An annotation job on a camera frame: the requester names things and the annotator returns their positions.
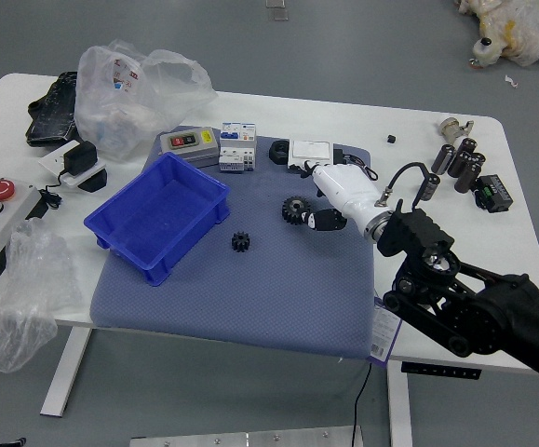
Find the white wall switch panel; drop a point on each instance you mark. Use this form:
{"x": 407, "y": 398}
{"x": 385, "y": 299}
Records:
{"x": 308, "y": 150}

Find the blue plastic box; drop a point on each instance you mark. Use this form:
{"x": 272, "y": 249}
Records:
{"x": 148, "y": 219}

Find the large clear plastic bag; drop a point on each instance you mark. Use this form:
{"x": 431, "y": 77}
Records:
{"x": 111, "y": 107}

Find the purple and white label tag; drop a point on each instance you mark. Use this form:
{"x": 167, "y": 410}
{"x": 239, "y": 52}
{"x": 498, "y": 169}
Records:
{"x": 383, "y": 335}

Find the big black gear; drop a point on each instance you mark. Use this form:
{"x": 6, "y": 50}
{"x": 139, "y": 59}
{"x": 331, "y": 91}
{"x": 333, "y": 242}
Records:
{"x": 292, "y": 209}

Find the grey two-button switch box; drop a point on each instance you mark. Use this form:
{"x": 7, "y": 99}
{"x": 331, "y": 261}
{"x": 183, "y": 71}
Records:
{"x": 190, "y": 146}

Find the crumpled clear plastic wrap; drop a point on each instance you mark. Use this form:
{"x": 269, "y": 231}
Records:
{"x": 27, "y": 288}

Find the plastic-wrapped plush toy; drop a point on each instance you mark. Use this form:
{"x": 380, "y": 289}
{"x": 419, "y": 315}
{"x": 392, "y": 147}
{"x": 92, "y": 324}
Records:
{"x": 520, "y": 28}

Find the dark cylindrical capacitor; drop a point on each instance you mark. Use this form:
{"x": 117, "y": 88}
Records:
{"x": 467, "y": 145}
{"x": 432, "y": 188}
{"x": 458, "y": 164}
{"x": 467, "y": 177}
{"x": 477, "y": 159}
{"x": 442, "y": 159}

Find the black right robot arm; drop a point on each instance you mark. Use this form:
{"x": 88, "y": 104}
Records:
{"x": 483, "y": 312}

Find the black power adapter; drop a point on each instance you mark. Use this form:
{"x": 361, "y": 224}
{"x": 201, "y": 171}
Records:
{"x": 79, "y": 158}

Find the beige metal connector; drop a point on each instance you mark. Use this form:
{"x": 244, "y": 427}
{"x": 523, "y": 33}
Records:
{"x": 450, "y": 128}

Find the white paper scrap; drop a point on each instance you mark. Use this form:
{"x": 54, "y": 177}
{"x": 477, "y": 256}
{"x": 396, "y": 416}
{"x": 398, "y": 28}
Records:
{"x": 511, "y": 81}

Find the black module with green terminals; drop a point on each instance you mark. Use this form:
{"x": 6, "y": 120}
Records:
{"x": 494, "y": 192}

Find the white table leg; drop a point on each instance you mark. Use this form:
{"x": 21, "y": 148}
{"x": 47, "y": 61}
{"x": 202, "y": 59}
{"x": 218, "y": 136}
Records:
{"x": 64, "y": 372}
{"x": 399, "y": 410}

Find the small black gear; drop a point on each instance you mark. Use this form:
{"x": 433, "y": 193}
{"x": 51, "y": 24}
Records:
{"x": 239, "y": 241}

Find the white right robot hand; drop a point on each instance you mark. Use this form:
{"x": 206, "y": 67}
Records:
{"x": 343, "y": 186}

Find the blue-grey cushion mat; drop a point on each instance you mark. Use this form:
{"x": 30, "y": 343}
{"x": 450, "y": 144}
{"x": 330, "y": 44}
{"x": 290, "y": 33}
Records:
{"x": 260, "y": 298}

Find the white circuit breaker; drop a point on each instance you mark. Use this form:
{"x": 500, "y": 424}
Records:
{"x": 236, "y": 149}

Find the black hex nut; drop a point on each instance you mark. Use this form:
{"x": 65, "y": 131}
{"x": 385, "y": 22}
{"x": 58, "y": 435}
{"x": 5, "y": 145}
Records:
{"x": 278, "y": 151}

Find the black table control panel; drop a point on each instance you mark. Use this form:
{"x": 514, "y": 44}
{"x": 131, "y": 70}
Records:
{"x": 441, "y": 371}

